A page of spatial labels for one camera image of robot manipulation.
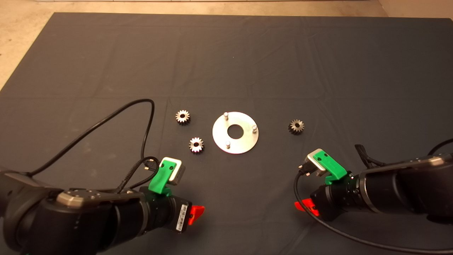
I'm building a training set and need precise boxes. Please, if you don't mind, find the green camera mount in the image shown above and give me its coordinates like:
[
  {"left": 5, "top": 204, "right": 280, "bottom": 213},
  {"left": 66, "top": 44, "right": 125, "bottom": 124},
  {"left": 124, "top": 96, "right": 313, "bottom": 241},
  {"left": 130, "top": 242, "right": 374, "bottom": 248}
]
[
  {"left": 313, "top": 149, "right": 352, "bottom": 185},
  {"left": 148, "top": 158, "right": 177, "bottom": 196}
]

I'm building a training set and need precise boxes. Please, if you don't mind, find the small steel planetary gear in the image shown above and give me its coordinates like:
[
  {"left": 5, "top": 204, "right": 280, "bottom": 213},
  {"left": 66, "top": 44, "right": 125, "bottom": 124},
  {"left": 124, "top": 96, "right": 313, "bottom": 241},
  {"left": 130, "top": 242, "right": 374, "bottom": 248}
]
[
  {"left": 288, "top": 119, "right": 305, "bottom": 135},
  {"left": 189, "top": 137, "right": 205, "bottom": 154},
  {"left": 176, "top": 109, "right": 191, "bottom": 125}
]

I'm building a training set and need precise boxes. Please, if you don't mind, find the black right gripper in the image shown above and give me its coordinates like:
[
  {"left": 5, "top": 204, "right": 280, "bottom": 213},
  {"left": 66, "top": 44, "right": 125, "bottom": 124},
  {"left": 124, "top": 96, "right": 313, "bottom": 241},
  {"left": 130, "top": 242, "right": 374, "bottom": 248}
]
[{"left": 294, "top": 175, "right": 362, "bottom": 222}]

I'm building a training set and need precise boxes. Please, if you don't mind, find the round metal carrier plate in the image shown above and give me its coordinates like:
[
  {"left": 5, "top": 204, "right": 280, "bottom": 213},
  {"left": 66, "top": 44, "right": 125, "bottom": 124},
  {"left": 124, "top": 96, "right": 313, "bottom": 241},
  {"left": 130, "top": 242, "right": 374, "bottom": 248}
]
[{"left": 212, "top": 112, "right": 259, "bottom": 155}]

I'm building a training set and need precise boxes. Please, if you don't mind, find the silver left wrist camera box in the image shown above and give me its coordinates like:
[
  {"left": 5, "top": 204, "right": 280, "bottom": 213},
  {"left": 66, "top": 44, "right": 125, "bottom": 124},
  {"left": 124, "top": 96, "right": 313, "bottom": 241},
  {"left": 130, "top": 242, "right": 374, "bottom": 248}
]
[{"left": 160, "top": 157, "right": 186, "bottom": 186}]

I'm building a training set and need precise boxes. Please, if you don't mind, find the green right camera mount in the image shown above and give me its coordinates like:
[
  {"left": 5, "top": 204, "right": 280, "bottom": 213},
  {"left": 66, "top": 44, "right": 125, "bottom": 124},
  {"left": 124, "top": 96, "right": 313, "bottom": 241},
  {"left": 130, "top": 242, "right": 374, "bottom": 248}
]
[{"left": 313, "top": 149, "right": 352, "bottom": 185}]

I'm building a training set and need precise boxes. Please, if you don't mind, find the braided black right arm cable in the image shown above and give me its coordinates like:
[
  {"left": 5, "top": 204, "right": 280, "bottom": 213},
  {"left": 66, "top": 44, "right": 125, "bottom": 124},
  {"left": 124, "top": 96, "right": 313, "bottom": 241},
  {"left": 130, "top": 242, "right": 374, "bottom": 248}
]
[{"left": 355, "top": 143, "right": 386, "bottom": 167}]

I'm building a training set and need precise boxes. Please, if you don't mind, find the dark grey table cloth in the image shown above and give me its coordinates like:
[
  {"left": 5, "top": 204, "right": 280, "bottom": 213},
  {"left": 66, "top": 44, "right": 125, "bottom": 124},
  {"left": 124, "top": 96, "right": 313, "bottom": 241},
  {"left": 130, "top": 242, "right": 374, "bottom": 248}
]
[{"left": 0, "top": 12, "right": 453, "bottom": 255}]

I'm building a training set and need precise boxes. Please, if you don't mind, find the smooth black right arm cable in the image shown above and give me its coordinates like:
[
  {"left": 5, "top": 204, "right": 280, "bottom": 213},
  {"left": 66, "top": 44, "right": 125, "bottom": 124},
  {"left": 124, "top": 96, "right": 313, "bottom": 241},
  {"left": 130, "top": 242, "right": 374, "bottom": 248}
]
[{"left": 294, "top": 165, "right": 453, "bottom": 254}]

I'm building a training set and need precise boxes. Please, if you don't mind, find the green left camera mount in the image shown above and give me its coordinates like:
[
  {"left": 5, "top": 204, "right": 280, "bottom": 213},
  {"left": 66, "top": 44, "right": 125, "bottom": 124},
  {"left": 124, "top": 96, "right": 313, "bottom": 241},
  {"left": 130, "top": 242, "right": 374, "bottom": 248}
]
[{"left": 148, "top": 158, "right": 177, "bottom": 196}]

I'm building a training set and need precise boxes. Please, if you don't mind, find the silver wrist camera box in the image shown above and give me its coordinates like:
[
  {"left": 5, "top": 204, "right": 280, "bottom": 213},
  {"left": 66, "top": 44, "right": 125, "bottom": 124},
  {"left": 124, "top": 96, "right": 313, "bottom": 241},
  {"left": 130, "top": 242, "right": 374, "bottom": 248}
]
[
  {"left": 160, "top": 157, "right": 186, "bottom": 186},
  {"left": 305, "top": 149, "right": 328, "bottom": 177}
]

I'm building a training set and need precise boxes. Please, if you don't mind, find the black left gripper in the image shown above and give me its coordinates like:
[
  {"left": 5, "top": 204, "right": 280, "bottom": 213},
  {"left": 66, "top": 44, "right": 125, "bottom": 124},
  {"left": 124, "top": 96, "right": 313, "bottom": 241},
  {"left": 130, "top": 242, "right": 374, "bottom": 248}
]
[{"left": 145, "top": 194, "right": 205, "bottom": 236}]

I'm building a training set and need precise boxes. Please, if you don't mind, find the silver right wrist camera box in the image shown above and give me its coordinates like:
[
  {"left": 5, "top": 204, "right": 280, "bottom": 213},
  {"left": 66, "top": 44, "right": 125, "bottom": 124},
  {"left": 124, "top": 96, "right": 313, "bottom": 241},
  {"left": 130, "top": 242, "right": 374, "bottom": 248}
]
[{"left": 305, "top": 149, "right": 328, "bottom": 177}]

